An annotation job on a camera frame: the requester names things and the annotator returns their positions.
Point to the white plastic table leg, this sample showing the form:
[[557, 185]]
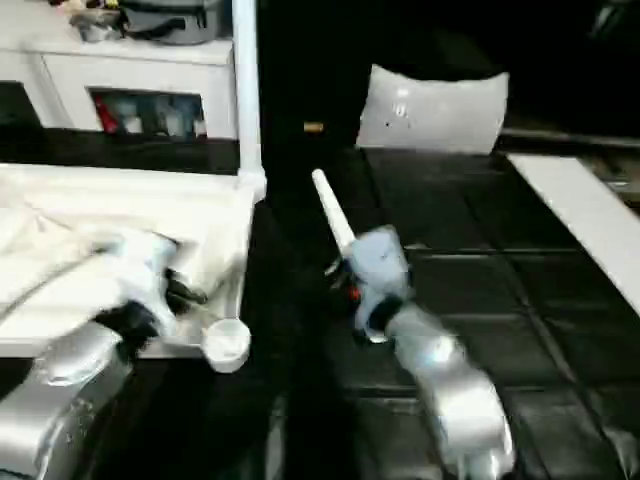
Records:
[[332, 210], [247, 100]]

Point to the white plastic table top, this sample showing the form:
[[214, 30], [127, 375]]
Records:
[[100, 200]]

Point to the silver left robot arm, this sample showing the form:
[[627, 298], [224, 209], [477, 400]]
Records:
[[65, 380]]

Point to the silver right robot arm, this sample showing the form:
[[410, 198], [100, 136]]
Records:
[[450, 380]]

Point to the black floor mat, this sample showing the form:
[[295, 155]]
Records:
[[475, 300]]

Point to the small yellow label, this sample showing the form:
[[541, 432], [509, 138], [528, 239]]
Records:
[[314, 127]]

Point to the grey printed cushion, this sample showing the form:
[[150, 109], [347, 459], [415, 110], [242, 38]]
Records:
[[435, 110]]

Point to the white glass-door cabinet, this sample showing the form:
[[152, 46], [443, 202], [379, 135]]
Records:
[[150, 70]]

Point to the white flat panel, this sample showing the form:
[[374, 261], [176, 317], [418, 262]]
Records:
[[590, 215]]

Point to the grey round bag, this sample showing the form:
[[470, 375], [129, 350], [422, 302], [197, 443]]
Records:
[[170, 20]]

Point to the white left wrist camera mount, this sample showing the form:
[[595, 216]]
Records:
[[145, 265]]

